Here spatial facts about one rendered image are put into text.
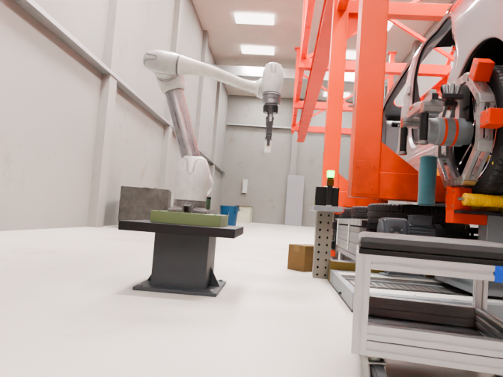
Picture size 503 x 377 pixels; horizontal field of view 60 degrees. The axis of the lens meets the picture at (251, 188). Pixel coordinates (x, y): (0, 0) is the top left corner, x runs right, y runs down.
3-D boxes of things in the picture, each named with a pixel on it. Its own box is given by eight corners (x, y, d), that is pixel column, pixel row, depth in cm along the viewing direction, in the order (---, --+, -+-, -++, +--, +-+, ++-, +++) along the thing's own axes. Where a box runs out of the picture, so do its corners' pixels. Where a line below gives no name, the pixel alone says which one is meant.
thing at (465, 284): (562, 304, 185) (563, 281, 186) (474, 297, 188) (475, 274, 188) (502, 286, 235) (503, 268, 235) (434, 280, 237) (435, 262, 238)
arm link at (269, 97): (263, 90, 210) (262, 102, 210) (281, 92, 210) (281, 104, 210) (261, 96, 219) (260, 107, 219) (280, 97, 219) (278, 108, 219)
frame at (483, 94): (492, 182, 188) (497, 60, 191) (476, 182, 189) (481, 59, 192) (444, 190, 242) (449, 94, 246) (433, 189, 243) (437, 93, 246)
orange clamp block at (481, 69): (489, 82, 200) (495, 62, 195) (471, 81, 200) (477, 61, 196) (484, 77, 206) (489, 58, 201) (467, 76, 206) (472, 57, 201)
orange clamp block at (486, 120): (497, 129, 190) (507, 124, 181) (478, 128, 190) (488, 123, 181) (498, 113, 190) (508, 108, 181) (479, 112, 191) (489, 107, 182)
